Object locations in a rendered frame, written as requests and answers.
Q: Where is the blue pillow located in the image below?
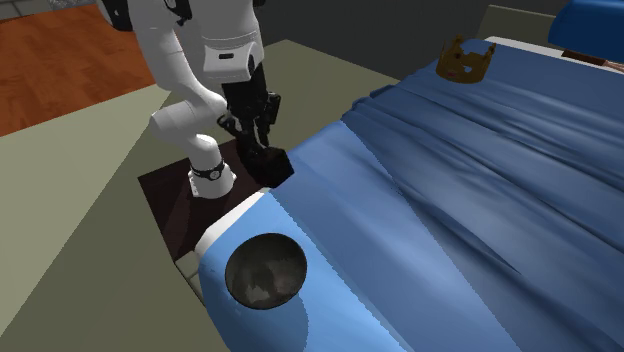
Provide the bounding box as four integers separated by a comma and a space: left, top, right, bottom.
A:
547, 0, 624, 65

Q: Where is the black box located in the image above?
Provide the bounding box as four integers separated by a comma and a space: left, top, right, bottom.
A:
237, 145, 296, 190

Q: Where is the golden crown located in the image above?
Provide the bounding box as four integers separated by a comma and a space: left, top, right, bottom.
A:
434, 34, 498, 86

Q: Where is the dark grey bowl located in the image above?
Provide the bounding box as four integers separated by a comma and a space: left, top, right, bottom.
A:
224, 232, 309, 311

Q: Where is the bed with blue cover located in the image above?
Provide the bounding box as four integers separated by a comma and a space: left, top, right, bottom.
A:
174, 4, 624, 352

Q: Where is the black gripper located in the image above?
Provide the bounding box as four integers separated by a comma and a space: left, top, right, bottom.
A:
217, 61, 283, 153

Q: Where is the dark maroon robot stand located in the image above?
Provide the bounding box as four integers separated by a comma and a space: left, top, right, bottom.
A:
137, 138, 275, 262

